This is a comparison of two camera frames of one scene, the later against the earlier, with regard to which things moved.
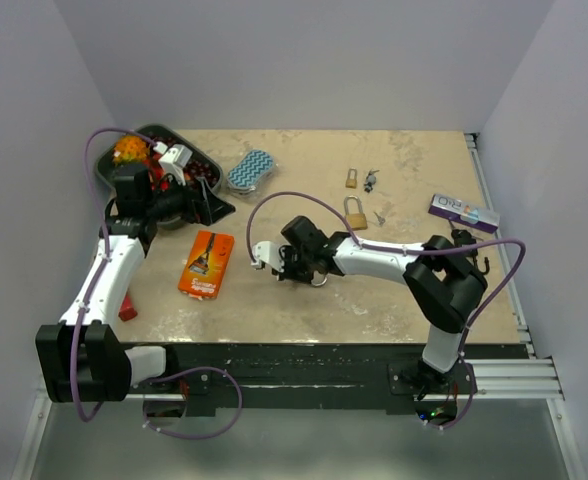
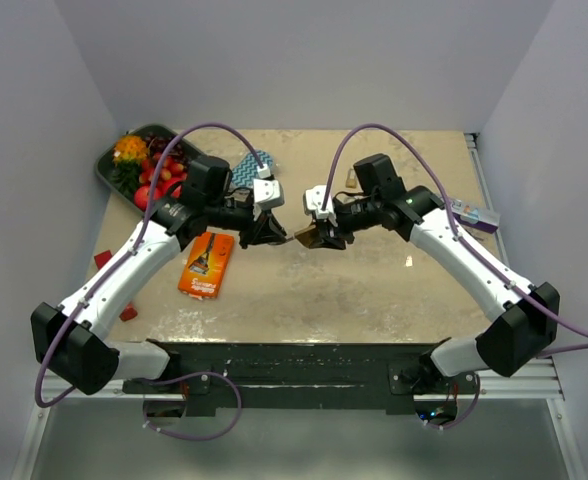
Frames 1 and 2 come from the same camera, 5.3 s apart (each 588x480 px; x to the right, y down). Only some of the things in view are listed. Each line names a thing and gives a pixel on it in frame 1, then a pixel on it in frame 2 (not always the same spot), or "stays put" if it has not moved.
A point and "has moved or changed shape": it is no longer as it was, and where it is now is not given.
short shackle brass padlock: [318, 279] has moved or changed shape
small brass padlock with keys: [351, 183] stays put
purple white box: [459, 210] stays put
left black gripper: [202, 206] to [266, 229]
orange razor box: [206, 265] stays put
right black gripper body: [297, 265] to [348, 216]
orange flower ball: [130, 149] stays put
